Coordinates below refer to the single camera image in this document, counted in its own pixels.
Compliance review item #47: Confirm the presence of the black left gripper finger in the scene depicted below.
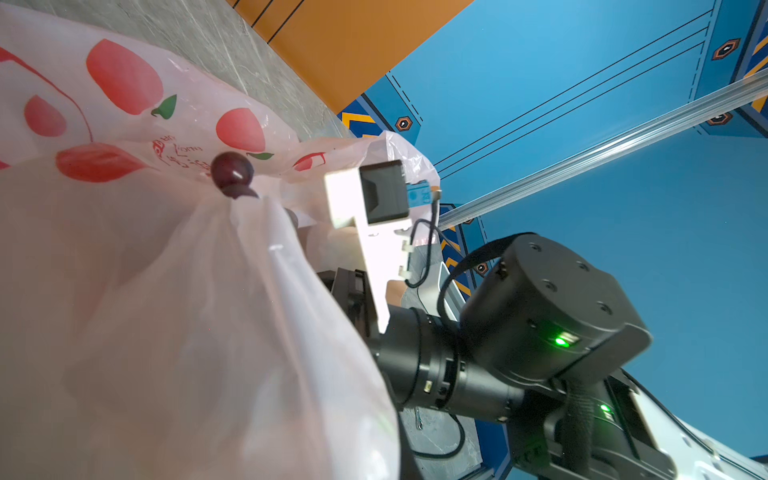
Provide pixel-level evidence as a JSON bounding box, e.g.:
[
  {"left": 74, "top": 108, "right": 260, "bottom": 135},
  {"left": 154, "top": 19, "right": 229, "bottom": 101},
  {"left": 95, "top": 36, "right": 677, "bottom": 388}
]
[{"left": 384, "top": 377, "right": 423, "bottom": 480}]

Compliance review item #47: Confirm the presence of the right aluminium corner post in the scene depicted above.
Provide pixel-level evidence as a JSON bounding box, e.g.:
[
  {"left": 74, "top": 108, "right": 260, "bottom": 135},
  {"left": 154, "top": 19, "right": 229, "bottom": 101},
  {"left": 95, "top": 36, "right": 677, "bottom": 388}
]
[{"left": 440, "top": 71, "right": 767, "bottom": 229}]

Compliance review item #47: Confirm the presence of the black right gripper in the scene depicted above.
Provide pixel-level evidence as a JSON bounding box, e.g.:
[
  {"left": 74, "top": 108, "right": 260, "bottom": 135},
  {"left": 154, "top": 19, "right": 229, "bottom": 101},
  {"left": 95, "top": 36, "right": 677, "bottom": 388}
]
[{"left": 318, "top": 268, "right": 378, "bottom": 345}]

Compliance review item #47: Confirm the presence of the pink printed plastic bag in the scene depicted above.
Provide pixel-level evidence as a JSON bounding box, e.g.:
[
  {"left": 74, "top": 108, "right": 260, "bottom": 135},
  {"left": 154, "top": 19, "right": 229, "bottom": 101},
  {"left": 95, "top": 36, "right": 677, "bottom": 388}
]
[{"left": 1, "top": 4, "right": 440, "bottom": 479}]

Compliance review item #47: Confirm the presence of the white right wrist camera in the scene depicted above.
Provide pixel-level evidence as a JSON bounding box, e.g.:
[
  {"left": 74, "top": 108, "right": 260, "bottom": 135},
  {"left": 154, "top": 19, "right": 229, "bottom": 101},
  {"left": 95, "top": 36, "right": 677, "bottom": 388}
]
[{"left": 323, "top": 161, "right": 441, "bottom": 333}]

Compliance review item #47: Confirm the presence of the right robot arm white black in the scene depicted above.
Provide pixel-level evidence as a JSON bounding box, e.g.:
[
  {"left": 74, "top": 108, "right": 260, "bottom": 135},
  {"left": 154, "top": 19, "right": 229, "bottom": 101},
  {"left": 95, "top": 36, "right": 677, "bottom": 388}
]
[{"left": 321, "top": 233, "right": 767, "bottom": 479}]

